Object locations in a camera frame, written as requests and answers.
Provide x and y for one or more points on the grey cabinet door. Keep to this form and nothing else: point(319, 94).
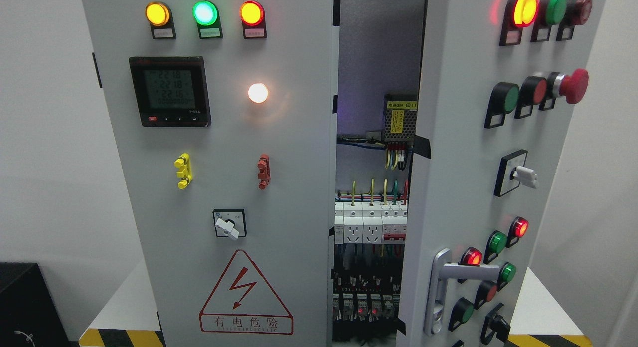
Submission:
point(456, 159)
point(288, 222)

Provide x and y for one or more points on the metal mesh power supply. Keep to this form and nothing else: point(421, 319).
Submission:
point(400, 115)

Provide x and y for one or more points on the white selector switch right door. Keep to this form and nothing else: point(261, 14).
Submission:
point(513, 172)

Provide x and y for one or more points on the red indicator light left door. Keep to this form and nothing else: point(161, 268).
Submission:
point(252, 16)

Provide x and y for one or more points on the yellow terminal connector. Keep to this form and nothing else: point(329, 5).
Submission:
point(184, 171)

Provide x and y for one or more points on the white rotary selector switch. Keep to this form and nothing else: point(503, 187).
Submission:
point(229, 223)

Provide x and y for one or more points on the lower relay module row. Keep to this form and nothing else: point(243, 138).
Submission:
point(365, 295)

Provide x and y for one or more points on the yellow red indicator right door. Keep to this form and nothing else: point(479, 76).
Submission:
point(517, 15)

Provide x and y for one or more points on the green indicator light left door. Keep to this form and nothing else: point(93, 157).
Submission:
point(207, 18)

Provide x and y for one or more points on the silver door handle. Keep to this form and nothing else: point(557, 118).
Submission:
point(442, 270)

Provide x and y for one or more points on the black box lower left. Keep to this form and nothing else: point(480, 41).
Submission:
point(28, 317)

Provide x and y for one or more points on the green push button right door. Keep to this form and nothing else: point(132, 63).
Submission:
point(503, 100)

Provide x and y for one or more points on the red electrical warning sticker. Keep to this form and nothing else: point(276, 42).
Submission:
point(243, 301)

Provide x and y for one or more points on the white indicator light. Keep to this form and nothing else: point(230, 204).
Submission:
point(258, 93)

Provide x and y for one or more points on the black digital power meter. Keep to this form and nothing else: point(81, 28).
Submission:
point(171, 91)

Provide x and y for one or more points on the red terminal connector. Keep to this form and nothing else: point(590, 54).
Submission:
point(263, 171)

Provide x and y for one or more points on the yellow indicator light left door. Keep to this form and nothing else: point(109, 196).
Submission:
point(161, 22)

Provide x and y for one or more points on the red emergency stop button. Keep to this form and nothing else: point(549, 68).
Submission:
point(573, 87)

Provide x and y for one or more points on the white socket breaker row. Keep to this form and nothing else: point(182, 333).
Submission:
point(365, 222)

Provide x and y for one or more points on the green indicator right door top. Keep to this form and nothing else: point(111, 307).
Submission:
point(550, 13)

